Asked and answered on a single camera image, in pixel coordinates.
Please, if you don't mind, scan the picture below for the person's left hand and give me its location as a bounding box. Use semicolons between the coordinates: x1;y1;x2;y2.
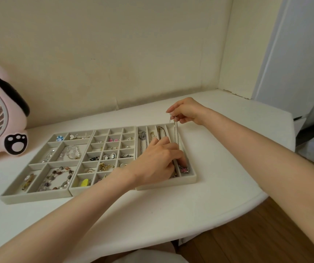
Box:
124;136;187;190

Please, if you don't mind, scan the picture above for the person's right hand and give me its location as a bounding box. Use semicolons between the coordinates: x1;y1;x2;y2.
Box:
166;97;210;126

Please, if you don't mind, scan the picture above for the grey necklace tray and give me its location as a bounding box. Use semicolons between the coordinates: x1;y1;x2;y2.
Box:
135;122;198;191

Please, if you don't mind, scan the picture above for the silver necklace pink charm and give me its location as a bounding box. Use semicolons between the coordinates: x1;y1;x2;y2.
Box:
169;115;190;175

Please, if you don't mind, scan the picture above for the silver chain necklace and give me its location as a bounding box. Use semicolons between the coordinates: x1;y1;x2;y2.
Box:
138;130;149;157

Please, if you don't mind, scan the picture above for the brown cord necklace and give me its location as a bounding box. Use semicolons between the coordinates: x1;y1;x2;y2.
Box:
157;126;178;178

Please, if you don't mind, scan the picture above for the grey earring grid tray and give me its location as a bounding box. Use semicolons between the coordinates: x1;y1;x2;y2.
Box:
69;126;138;197

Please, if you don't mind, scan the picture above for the white pearl bead bracelet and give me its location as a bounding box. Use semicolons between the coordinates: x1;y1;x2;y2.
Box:
58;146;82;161

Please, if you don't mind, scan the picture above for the brown stone bead bracelet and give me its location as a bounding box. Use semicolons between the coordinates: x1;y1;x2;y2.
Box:
38;166;76;192

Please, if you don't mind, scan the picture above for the gold round-faced ring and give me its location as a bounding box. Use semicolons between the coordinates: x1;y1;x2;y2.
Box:
21;174;35;192

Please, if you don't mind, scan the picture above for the grey bracelet tray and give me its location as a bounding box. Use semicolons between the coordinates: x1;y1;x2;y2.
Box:
0;130;96;205

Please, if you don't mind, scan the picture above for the person's right forearm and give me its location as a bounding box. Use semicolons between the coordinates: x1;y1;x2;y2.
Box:
200;107;314;263

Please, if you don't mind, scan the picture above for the person's left forearm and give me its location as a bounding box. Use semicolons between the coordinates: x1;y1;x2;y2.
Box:
0;167;139;263

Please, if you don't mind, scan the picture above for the white table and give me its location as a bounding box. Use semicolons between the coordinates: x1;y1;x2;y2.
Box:
0;89;296;263

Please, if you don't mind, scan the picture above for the white door panel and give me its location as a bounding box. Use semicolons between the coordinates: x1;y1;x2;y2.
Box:
253;0;314;119

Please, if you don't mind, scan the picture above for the pink animal-shaped desk fan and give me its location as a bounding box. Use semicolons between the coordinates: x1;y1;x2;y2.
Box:
0;57;31;161

